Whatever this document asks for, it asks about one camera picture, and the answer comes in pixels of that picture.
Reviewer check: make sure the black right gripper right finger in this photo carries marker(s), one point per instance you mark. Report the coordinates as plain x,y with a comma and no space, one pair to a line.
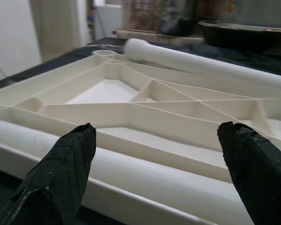
260,178

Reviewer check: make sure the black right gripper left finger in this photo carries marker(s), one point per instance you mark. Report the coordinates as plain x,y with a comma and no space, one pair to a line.
56,178

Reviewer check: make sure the white plastic table leg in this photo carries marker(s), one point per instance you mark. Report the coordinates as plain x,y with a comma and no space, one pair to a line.
201,61
142,178

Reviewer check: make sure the black tablecloth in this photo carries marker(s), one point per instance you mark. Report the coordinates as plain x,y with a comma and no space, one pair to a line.
2,185

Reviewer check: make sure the white ribbed plastic table top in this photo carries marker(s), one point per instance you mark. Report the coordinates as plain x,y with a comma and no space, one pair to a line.
119,117

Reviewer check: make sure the large dark metal basin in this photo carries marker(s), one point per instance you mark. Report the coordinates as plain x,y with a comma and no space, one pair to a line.
236,39

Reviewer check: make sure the beige cloth covered bench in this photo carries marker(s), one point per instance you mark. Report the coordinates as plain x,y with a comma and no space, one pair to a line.
154,37

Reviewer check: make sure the black bag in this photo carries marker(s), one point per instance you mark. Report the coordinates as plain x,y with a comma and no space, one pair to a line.
178,18

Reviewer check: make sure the box with red print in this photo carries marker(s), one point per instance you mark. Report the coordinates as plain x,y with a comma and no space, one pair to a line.
144,16

